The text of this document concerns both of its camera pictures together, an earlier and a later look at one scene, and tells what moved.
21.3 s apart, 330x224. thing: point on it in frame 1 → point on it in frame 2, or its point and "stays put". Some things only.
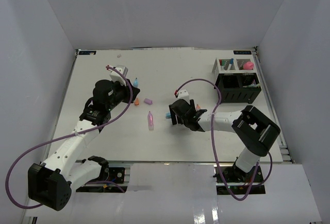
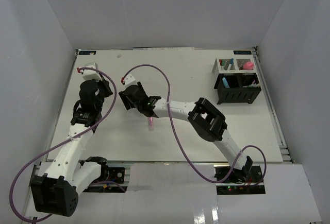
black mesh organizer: [238, 88] stays put
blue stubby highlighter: [135, 82] → [225, 83]
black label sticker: [87, 53] stays put
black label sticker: [242, 52] stays put
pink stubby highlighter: [150, 117] stays put
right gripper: [174, 117] → [128, 103]
